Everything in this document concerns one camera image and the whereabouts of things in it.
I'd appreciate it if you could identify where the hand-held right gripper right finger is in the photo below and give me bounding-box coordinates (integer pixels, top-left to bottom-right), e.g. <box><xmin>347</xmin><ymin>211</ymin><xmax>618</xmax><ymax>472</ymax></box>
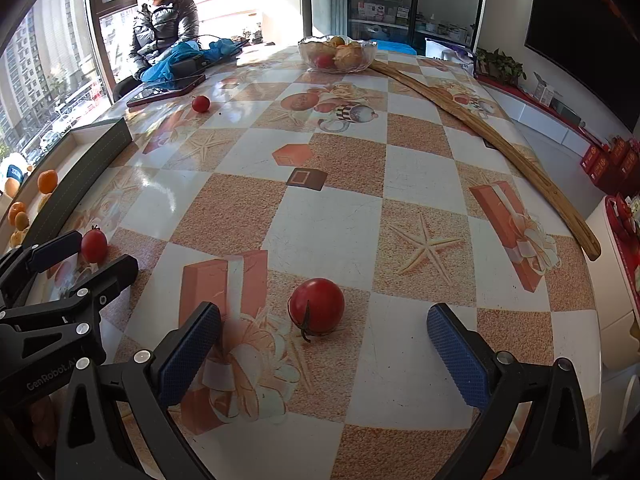
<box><xmin>426</xmin><ymin>302</ymin><xmax>593</xmax><ymax>480</ymax></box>

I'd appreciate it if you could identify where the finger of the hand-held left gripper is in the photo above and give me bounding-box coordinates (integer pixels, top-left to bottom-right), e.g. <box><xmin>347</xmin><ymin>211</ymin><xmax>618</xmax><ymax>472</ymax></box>
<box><xmin>0</xmin><ymin>230</ymin><xmax>83</xmax><ymax>311</ymax></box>
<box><xmin>0</xmin><ymin>254</ymin><xmax>139</xmax><ymax>406</ymax></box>

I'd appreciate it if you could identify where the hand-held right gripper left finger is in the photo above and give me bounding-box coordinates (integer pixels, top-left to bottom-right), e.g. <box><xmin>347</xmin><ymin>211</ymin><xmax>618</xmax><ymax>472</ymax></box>
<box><xmin>55</xmin><ymin>301</ymin><xmax>223</xmax><ymax>480</ymax></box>

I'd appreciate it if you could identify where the dark green cardboard box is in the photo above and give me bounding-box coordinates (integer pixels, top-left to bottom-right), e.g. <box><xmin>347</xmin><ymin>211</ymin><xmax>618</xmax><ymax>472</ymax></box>
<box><xmin>0</xmin><ymin>117</ymin><xmax>132</xmax><ymax>256</ymax></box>

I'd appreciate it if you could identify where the person's left hand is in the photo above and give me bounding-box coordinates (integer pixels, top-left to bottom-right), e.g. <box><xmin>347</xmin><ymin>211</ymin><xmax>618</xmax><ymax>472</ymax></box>
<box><xmin>27</xmin><ymin>394</ymin><xmax>63</xmax><ymax>450</ymax></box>

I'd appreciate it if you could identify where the white and blue object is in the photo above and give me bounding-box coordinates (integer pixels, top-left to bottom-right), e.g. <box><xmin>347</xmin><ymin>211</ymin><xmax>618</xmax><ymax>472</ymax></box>
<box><xmin>0</xmin><ymin>152</ymin><xmax>28</xmax><ymax>198</ymax></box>

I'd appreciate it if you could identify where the white round stand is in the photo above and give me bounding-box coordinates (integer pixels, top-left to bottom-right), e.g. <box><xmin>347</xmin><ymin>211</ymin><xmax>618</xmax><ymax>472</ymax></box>
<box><xmin>582</xmin><ymin>195</ymin><xmax>640</xmax><ymax>371</ymax></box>

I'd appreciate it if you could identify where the tablet in red case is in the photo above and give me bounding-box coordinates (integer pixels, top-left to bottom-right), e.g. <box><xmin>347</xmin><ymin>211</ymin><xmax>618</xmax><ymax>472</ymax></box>
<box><xmin>126</xmin><ymin>74</ymin><xmax>207</xmax><ymax>108</ymax></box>

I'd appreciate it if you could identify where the black device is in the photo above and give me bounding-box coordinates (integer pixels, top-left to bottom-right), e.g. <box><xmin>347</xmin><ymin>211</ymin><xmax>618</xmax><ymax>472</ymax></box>
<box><xmin>170</xmin><ymin>55</ymin><xmax>207</xmax><ymax>78</ymax></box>

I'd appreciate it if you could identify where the pile of snack packets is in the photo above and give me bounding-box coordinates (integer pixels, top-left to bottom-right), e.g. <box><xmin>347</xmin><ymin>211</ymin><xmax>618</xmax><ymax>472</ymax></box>
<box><xmin>605</xmin><ymin>192</ymin><xmax>640</xmax><ymax>241</ymax></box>

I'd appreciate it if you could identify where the blue plastic bag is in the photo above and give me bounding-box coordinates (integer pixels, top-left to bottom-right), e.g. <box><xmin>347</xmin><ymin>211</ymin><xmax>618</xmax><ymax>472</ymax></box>
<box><xmin>140</xmin><ymin>39</ymin><xmax>238</xmax><ymax>85</ymax></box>

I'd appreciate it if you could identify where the long wooden stick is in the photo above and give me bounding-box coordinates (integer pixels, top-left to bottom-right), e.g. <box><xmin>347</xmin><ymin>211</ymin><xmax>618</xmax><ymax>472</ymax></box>
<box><xmin>369</xmin><ymin>60</ymin><xmax>602</xmax><ymax>262</ymax></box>

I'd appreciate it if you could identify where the dark framed window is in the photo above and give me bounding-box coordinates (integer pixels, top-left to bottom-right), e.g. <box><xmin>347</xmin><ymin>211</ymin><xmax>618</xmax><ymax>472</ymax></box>
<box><xmin>0</xmin><ymin>0</ymin><xmax>301</xmax><ymax>171</ymax></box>

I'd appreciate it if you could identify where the white red low console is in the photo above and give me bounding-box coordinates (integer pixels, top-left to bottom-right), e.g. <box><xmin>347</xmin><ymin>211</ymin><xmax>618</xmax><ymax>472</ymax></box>
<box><xmin>475</xmin><ymin>77</ymin><xmax>613</xmax><ymax>153</ymax></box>

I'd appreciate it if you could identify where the grey device box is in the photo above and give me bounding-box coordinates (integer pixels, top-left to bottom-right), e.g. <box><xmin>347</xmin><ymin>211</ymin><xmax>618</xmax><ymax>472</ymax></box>
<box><xmin>555</xmin><ymin>102</ymin><xmax>586</xmax><ymax>126</ymax></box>

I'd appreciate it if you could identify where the glass fruit bowl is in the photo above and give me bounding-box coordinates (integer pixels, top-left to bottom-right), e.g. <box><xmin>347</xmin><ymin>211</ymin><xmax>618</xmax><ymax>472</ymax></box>
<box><xmin>298</xmin><ymin>35</ymin><xmax>378</xmax><ymax>73</ymax></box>

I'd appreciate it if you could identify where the green potted plant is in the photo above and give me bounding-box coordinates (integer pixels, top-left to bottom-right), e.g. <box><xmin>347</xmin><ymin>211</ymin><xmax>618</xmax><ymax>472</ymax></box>
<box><xmin>474</xmin><ymin>47</ymin><xmax>526</xmax><ymax>86</ymax></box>

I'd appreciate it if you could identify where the white printed bag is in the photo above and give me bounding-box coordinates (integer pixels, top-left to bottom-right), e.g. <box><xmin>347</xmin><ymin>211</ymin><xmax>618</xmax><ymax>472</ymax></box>
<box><xmin>424</xmin><ymin>36</ymin><xmax>476</xmax><ymax>76</ymax></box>

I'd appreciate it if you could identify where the blue plastic box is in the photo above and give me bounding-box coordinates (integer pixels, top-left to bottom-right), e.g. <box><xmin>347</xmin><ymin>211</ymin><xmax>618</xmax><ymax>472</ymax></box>
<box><xmin>370</xmin><ymin>39</ymin><xmax>416</xmax><ymax>56</ymax></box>

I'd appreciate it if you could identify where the black television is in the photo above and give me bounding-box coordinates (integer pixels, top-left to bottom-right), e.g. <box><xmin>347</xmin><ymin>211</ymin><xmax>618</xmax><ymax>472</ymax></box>
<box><xmin>524</xmin><ymin>0</ymin><xmax>640</xmax><ymax>133</ymax></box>

